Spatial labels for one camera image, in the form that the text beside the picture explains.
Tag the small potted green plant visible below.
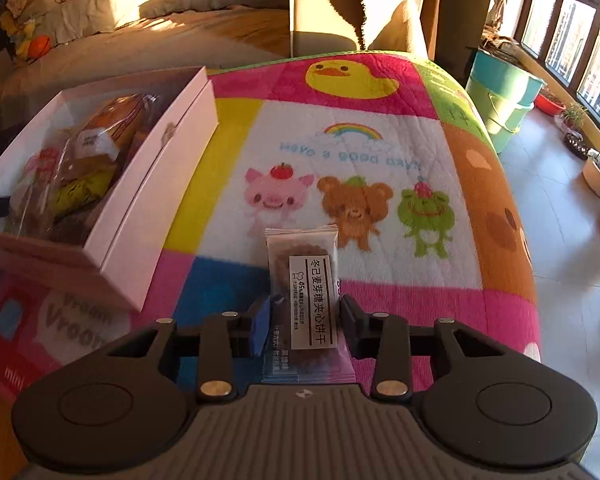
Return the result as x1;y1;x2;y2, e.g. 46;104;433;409
555;103;589;134

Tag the dark window frame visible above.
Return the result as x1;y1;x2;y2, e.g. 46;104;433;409
514;0;600;142

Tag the colourful printed blanket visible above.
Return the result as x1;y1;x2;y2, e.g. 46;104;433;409
0;50;544;463

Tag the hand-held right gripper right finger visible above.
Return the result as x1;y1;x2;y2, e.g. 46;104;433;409
339;294;502;402

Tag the small bread packet yellow label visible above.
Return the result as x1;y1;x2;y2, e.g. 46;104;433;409
4;125;87;242

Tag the grey sofa cover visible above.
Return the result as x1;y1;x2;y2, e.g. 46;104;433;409
0;7;293;111

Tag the dark plant pot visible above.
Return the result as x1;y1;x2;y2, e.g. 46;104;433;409
564;131;592;162

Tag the yellow plush toy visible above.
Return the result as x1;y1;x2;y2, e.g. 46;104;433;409
0;9;37;57

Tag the brown cookie packet white label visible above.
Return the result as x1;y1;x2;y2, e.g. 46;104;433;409
260;226;357;384

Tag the red basin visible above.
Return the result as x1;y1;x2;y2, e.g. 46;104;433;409
533;90;567;117

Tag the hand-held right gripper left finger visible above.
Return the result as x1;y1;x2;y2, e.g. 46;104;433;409
106;296;272;402

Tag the light green bucket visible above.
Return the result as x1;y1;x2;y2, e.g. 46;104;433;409
466;84;535;154

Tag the teal bucket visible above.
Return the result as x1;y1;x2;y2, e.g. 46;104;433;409
466;48;547;113

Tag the red white snack packet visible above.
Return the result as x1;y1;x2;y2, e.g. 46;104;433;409
25;147;57;182

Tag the grey bed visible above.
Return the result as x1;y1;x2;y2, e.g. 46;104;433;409
0;0;429;113

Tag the brown curtain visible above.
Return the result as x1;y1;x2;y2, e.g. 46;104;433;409
419;0;502;83

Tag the brown bread packet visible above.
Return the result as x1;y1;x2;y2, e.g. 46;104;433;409
79;94;150;162

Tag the yellow snack packet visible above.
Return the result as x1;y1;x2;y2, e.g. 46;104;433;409
51;167;117;214

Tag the pink cardboard box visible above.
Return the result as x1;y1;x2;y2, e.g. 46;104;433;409
0;65;212;272

